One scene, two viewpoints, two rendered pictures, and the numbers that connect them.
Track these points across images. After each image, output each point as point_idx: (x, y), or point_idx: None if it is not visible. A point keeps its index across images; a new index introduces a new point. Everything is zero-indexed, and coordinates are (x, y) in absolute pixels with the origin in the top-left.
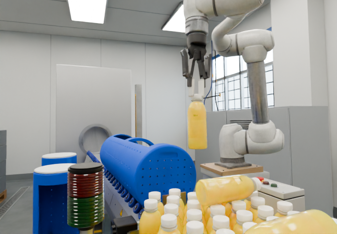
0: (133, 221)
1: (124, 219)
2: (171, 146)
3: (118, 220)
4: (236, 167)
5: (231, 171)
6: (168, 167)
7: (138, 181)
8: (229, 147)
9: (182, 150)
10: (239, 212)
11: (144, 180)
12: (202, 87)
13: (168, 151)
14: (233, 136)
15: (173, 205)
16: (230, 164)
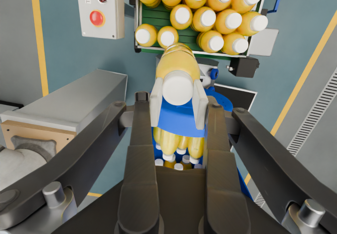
0: (242, 61)
1: (246, 70)
2: (186, 114)
3: (251, 72)
4: (42, 140)
5: (58, 132)
6: (189, 102)
7: (226, 100)
8: (27, 166)
9: (168, 109)
10: None
11: (220, 100)
12: (160, 87)
13: (192, 111)
14: (3, 177)
15: None
16: (45, 148)
